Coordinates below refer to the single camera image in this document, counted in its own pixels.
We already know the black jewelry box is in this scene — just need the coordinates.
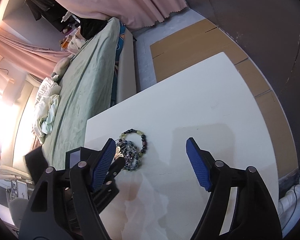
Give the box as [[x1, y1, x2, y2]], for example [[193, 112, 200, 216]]
[[24, 146, 99, 184]]

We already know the cream crumpled blanket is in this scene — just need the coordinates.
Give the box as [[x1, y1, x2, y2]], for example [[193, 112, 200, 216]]
[[32, 77, 61, 144]]

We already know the black clothing pile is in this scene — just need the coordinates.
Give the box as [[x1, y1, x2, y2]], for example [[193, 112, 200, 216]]
[[80, 18, 108, 40]]

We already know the flattened cardboard sheet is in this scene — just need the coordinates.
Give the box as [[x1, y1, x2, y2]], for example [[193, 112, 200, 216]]
[[150, 20, 299, 181]]

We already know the green black bead bracelet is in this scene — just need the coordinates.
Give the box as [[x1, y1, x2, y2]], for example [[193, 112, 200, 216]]
[[118, 128, 150, 158]]

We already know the beige bed frame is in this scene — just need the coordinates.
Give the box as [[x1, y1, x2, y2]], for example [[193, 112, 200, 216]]
[[116, 29, 136, 103]]

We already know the pink window curtain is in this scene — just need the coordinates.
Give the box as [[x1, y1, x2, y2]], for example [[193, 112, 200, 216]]
[[0, 28, 70, 79]]

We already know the green bed sheet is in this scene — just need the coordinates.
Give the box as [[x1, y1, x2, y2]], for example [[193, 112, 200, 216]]
[[42, 18, 120, 170]]

